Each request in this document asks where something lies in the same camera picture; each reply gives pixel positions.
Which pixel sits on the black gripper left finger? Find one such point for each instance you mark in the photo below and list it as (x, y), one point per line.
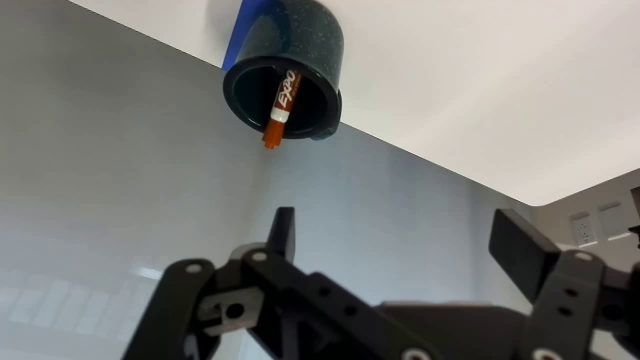
(288, 313)

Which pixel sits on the dark speckled cup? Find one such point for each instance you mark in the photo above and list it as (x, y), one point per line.
(288, 35)

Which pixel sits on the orange expo marker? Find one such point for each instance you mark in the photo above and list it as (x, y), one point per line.
(282, 108)

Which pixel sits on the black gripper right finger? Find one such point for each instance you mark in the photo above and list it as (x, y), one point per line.
(573, 293)

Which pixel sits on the blue tape line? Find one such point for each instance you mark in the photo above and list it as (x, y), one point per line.
(238, 33)

